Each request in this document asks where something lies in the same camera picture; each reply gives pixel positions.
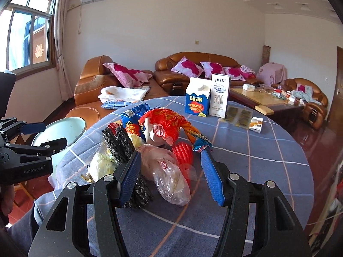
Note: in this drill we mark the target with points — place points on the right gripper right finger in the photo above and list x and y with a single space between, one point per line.
213 177

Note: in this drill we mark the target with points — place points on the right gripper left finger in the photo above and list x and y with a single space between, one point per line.
127 175

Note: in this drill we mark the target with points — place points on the red foam net sleeve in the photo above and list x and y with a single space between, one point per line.
184 156

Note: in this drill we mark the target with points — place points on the red orange foil wrapper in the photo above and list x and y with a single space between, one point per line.
162 127

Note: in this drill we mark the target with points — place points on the yellow white plastic bag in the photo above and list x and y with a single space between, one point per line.
103 162

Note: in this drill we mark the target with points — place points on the clear red-printed plastic bag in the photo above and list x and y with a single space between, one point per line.
171 178

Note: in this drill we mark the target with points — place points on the red snack wrapper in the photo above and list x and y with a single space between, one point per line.
114 127

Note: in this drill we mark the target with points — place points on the blue plaid tablecloth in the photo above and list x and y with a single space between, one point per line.
64 231

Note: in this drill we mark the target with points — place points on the crushed blue Look carton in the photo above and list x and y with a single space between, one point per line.
130 120

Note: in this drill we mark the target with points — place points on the small white orange box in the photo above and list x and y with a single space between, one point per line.
256 124

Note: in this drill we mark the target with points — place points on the green sachet packets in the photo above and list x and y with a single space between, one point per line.
238 117

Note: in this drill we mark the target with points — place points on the folded blue striped cloth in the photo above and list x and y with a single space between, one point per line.
115 104

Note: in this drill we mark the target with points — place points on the folded white cloth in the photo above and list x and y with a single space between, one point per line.
123 94

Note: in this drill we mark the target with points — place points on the upright blue Look carton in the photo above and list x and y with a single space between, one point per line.
198 96

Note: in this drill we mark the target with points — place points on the wooden coffee table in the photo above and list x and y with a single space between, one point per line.
278 110

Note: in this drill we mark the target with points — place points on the pink floral pillow on chaise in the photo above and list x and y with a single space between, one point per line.
129 78

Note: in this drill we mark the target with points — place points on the tall white milk carton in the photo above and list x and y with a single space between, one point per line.
219 95

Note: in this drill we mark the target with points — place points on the brown leather chaise sofa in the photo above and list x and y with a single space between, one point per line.
102 80

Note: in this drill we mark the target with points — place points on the brown leather three-seat sofa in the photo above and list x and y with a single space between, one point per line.
173 73

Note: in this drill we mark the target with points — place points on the pink cloth covered chair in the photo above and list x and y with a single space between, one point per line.
272 73

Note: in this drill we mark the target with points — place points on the brown leather armchair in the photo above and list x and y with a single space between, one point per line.
304 92

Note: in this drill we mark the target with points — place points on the brown wooden door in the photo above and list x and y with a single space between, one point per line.
335 119

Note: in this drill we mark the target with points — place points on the beige curtain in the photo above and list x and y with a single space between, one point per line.
61 9

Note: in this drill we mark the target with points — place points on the window with frame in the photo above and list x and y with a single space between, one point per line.
27 44

